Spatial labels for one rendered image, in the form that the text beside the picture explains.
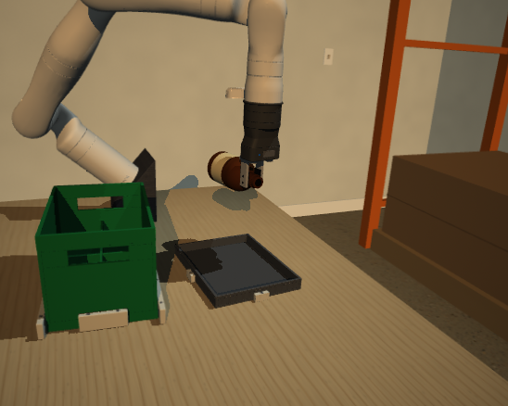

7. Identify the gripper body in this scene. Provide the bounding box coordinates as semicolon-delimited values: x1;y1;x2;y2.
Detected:
226;75;284;162

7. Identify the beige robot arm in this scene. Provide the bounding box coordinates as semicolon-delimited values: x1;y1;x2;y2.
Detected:
12;0;287;184

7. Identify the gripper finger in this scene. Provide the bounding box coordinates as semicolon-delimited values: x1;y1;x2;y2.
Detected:
254;159;273;179
239;156;257;188

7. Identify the dark brown bottle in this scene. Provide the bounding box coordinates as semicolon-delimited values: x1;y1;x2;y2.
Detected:
208;151;263;192

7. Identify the green plastic crate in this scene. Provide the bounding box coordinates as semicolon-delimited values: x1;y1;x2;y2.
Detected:
35;182;159;332

